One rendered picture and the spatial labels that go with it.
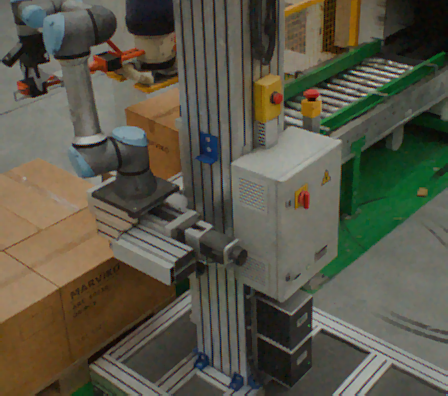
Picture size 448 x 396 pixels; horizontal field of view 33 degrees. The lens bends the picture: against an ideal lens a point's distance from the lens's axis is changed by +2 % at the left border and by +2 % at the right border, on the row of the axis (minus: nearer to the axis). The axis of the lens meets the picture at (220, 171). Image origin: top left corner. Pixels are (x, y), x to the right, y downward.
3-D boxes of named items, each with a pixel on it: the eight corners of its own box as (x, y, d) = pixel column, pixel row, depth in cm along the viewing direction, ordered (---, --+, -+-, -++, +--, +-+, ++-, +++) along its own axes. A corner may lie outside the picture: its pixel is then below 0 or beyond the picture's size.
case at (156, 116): (219, 140, 399) (215, 71, 379) (274, 163, 374) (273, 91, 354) (132, 182, 363) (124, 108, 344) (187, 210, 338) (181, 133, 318)
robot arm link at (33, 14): (55, 3, 259) (44, -4, 268) (23, 9, 254) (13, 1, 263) (59, 26, 263) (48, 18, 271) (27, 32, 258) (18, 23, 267)
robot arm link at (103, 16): (128, 4, 231) (74, -12, 271) (94, 10, 226) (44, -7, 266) (133, 41, 236) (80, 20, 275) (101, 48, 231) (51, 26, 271)
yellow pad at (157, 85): (192, 65, 333) (191, 55, 331) (207, 71, 327) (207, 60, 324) (133, 88, 313) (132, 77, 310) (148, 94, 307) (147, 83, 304)
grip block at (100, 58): (109, 62, 312) (108, 49, 309) (124, 68, 305) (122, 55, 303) (93, 68, 307) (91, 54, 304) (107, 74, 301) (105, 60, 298)
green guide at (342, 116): (440, 63, 479) (441, 50, 475) (455, 67, 473) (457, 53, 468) (282, 156, 379) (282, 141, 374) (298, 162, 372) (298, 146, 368)
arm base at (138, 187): (165, 186, 261) (163, 162, 256) (135, 204, 251) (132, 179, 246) (136, 174, 269) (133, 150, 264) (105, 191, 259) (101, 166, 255)
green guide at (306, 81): (367, 47, 511) (368, 35, 507) (381, 50, 505) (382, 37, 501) (207, 128, 411) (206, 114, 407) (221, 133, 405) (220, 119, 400)
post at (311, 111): (306, 272, 383) (310, 95, 334) (317, 278, 379) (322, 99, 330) (298, 279, 379) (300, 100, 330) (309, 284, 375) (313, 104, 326)
